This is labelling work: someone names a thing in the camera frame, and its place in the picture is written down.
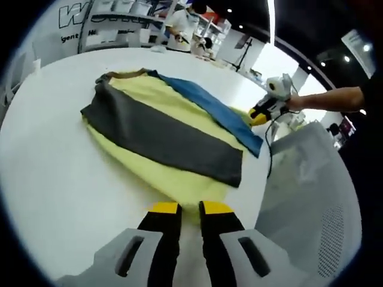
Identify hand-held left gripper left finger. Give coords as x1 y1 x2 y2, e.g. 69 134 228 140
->
56 201 183 287

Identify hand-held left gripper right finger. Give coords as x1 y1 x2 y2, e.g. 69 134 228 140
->
199 200 296 287

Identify yellow garment grey blue sleeves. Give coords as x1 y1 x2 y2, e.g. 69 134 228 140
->
80 68 266 234

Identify person's right hand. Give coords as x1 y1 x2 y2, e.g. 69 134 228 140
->
285 93 302 112

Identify black tripod stand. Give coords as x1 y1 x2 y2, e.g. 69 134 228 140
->
232 38 256 72

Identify long ceiling light strip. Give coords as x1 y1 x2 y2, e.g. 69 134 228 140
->
267 0 276 45

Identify row of ceiling spotlights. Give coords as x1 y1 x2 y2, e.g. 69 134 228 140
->
306 44 372 71

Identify large display screen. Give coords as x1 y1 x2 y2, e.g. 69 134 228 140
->
329 116 357 142

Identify grey mesh office chair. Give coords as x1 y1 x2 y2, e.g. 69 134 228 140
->
256 121 360 282

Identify person's dark clothing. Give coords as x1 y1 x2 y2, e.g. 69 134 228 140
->
338 74 383 240

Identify grey metal shelf unit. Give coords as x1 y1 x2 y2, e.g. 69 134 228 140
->
80 0 168 52

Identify white chair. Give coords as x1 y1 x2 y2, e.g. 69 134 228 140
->
0 58 42 106

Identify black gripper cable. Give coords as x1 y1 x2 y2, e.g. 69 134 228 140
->
266 109 290 179

